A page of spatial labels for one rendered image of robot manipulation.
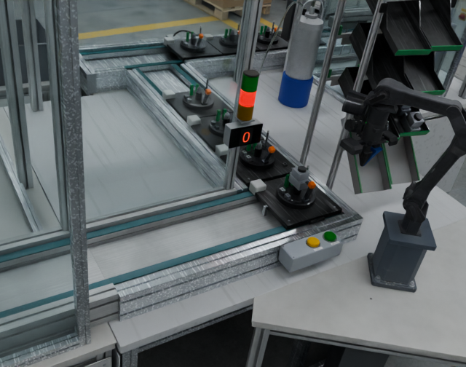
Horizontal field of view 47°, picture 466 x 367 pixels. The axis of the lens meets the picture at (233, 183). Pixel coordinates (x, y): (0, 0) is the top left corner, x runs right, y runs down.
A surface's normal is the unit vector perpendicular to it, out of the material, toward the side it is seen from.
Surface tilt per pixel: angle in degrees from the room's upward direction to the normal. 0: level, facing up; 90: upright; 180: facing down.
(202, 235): 0
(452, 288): 0
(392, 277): 90
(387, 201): 0
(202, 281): 90
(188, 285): 90
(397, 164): 45
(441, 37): 25
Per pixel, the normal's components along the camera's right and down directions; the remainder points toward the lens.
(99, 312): 0.51, 0.55
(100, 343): 0.13, -0.81
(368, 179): 0.34, -0.16
